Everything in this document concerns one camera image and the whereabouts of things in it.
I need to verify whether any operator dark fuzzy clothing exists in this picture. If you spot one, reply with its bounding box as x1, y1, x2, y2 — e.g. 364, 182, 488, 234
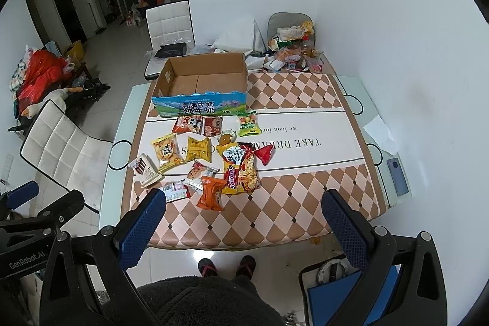
138, 276, 284, 326

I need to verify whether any white chair far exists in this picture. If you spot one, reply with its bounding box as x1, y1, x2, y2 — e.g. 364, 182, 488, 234
144, 0, 195, 81

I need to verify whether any panda orange snack packet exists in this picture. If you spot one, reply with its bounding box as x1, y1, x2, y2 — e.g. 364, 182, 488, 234
172, 115, 203, 134

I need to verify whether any cookie packet white blue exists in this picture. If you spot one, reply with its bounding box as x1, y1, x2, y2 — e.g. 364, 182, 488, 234
186, 160, 219, 180

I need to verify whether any black bag on chair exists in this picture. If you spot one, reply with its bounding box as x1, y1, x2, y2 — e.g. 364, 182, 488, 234
155, 42, 187, 59

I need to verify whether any chocolate biscuit white box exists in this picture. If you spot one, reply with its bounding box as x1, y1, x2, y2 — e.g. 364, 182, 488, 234
128, 153, 163, 188

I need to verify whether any right foot slipper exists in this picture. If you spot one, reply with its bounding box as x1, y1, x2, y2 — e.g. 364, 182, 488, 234
234, 255, 256, 280

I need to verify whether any white chair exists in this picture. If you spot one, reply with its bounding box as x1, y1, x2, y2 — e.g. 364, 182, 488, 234
144, 0, 195, 81
20, 100, 113, 213

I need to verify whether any red white small box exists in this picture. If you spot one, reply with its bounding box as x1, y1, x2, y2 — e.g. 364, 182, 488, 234
159, 181, 191, 203

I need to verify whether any foot slipper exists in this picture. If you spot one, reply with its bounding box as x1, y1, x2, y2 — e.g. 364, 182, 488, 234
234, 255, 256, 280
198, 258, 218, 278

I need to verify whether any yellow red noodle packet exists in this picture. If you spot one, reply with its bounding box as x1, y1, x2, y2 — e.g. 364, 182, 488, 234
216, 142, 260, 195

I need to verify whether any round pastry in wrapper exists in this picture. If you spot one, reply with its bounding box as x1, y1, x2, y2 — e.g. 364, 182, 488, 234
216, 129, 237, 146

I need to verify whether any smartphone on table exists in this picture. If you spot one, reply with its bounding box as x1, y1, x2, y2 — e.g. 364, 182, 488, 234
387, 158, 409, 197

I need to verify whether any green candy packet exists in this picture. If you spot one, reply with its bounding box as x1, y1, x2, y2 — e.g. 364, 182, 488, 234
238, 112, 262, 137

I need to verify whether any pile of snacks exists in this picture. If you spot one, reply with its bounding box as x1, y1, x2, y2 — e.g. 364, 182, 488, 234
263, 42, 324, 73

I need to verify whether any red clothing pile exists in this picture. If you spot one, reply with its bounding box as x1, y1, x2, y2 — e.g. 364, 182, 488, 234
16, 49, 73, 113

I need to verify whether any grey chair with snacks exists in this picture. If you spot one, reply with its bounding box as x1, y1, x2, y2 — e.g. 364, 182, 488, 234
267, 12, 316, 50

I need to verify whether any yellow cracker snack packet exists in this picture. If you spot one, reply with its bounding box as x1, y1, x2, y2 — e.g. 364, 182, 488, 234
151, 133, 185, 174

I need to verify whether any brown red snack packet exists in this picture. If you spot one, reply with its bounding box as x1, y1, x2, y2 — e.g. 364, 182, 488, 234
202, 116, 223, 137

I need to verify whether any checkered table mat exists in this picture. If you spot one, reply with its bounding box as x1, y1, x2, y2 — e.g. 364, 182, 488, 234
114, 70, 387, 249

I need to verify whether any left foot slipper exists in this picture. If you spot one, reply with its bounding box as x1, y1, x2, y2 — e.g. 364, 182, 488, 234
198, 258, 218, 278

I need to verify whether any white paper sheet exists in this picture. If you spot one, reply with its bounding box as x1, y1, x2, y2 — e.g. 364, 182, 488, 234
363, 115, 399, 156

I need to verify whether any small red snack packet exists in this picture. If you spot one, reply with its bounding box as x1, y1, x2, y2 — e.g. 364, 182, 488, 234
254, 144, 274, 166

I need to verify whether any white chair near left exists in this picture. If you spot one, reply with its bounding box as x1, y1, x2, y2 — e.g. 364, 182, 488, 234
20, 100, 113, 213

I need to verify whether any yellow printed snack packet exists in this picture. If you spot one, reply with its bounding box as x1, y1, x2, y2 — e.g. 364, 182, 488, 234
186, 137, 212, 163

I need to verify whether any open cardboard box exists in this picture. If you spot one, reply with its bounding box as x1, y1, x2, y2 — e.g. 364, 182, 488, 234
152, 53, 248, 117

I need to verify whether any blue white stool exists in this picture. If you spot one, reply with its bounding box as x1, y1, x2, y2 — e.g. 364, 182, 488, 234
298, 254, 361, 325

